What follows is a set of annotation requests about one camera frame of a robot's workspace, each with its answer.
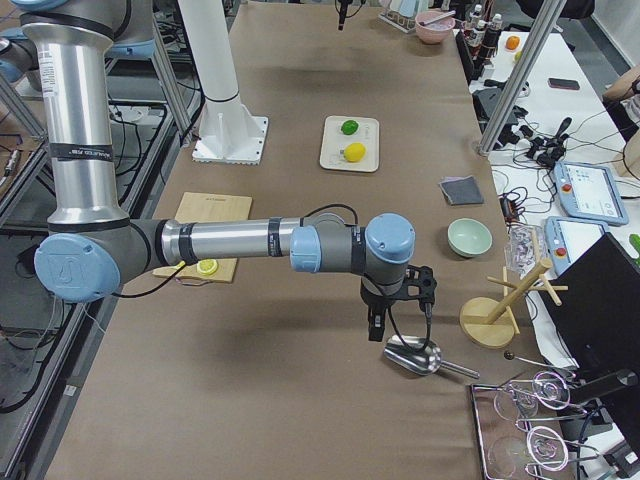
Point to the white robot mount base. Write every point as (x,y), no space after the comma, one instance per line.
(227,132)

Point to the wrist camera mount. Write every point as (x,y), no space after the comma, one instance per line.
(419,284)

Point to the yellow lemon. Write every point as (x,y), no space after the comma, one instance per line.
(354,152)

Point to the orange fruit on desk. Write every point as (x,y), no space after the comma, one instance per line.
(512,43)

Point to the teach pendant tablet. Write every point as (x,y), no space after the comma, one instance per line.
(589,191)

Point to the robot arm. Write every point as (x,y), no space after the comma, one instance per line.
(99,239)

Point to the wooden banana stand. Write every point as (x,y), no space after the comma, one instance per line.
(491,323)

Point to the green lime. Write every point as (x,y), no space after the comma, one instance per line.
(349,127)

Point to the pink bowl of ice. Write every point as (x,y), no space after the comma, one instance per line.
(432,26)

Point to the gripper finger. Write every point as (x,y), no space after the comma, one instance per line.
(342,7)

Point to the white rabbit tray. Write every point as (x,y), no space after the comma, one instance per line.
(334,142)

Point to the aluminium frame post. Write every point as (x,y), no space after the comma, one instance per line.
(543,24)

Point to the lemon slice lower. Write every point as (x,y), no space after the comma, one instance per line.
(207,267)

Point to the black monitor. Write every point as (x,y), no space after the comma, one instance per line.
(599,316)

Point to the black glass tray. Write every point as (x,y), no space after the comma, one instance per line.
(518,448)

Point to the silver scoop far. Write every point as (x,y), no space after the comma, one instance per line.
(425,361)

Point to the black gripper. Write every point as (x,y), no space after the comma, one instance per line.
(377,302)

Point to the grey folded cloth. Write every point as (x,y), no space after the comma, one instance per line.
(461,191)

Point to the mint green bowl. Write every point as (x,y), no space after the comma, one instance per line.
(469,238)

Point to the wooden cutting board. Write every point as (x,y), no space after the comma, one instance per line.
(205,209)

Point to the black smartphone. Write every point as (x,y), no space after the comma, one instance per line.
(563,84)

